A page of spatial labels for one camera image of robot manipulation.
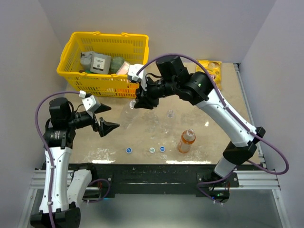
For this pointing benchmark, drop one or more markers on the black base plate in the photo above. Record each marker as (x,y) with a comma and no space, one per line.
(87,181)

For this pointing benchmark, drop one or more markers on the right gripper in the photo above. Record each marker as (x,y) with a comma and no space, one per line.
(144,97)

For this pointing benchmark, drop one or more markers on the grey pouch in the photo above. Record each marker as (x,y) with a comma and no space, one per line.
(85,59)

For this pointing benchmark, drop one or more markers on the blue bottle cap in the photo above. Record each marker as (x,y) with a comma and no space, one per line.
(162,149)

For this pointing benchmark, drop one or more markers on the green white bottle cap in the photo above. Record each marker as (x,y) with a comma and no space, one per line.
(152,150)

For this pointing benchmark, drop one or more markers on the green scrub sponge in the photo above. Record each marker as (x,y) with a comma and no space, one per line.
(116,63)

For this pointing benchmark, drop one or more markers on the orange drink bottle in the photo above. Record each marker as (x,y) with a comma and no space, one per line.
(188,137)

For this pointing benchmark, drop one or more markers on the grey box with label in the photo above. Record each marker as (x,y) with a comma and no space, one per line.
(100,64)

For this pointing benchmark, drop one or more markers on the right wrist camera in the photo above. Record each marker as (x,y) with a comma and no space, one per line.
(133,74)

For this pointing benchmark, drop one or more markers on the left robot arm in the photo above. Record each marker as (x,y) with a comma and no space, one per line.
(59,207)

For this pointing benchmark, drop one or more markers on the yellow plastic basket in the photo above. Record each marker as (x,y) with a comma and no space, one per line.
(132,47)

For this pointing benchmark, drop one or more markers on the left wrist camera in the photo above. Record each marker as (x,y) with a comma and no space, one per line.
(89,101)

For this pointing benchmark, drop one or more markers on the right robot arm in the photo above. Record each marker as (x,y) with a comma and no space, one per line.
(198,89)

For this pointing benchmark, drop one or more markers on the pink packet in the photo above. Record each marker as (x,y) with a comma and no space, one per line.
(124,68)

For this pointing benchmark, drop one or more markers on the yellow chips bag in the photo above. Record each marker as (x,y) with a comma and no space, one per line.
(214,69)

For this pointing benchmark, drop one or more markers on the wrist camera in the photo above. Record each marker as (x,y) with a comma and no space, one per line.
(89,101)
(133,74)

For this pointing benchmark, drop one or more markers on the blue Pocari Sweat cap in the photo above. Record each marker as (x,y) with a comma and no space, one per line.
(129,150)

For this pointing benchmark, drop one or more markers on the clear bottle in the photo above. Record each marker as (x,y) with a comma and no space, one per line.
(163,126)
(128,114)

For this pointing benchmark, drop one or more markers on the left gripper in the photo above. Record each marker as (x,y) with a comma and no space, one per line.
(106,127)

